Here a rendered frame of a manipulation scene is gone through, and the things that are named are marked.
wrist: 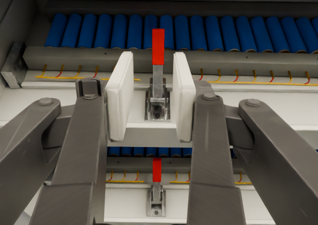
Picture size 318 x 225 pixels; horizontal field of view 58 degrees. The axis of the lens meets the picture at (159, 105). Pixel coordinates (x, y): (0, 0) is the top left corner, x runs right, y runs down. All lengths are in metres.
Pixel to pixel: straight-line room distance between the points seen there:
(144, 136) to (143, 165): 0.15
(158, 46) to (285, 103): 0.16
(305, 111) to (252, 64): 0.08
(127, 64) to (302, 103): 0.24
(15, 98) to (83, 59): 0.09
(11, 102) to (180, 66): 0.24
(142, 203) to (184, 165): 0.09
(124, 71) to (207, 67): 0.20
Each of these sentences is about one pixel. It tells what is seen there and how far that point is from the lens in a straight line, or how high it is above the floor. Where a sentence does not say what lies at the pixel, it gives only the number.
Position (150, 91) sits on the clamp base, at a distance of 0.30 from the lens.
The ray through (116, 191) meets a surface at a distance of 0.48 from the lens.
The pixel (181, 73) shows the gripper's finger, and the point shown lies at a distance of 0.15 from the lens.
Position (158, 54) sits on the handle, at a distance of 0.29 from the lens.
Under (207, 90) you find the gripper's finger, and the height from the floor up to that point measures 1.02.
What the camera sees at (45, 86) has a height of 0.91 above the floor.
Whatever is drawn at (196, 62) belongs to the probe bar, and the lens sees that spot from 0.34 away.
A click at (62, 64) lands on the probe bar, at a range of 0.36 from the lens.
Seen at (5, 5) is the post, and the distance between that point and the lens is 0.40.
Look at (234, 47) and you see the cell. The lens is 0.37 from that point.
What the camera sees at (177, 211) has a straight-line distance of 0.46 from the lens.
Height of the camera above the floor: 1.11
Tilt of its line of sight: 39 degrees down
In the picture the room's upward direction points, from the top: 1 degrees clockwise
